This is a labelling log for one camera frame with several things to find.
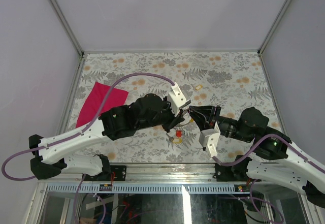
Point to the small yellow tag far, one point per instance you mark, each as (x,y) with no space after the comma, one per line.
(198,87)

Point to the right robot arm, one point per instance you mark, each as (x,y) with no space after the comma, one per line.
(273,156)

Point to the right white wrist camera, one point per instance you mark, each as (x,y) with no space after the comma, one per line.
(209,140)

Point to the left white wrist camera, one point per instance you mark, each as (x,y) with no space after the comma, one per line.
(177,99)

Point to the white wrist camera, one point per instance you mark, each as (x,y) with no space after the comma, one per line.
(209,140)
(177,99)

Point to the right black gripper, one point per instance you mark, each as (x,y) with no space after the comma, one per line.
(203,115)

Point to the white slotted cable duct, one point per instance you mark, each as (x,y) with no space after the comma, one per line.
(125,188)

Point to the yellow key tag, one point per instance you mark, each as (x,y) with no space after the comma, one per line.
(174,140)

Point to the pink folded cloth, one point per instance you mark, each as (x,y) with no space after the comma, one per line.
(89,109)

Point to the metal spiral keyring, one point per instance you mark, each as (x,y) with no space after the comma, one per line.
(187,119)

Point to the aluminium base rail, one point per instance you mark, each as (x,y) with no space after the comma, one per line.
(169,173)

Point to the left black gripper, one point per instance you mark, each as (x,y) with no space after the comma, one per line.
(174,120)

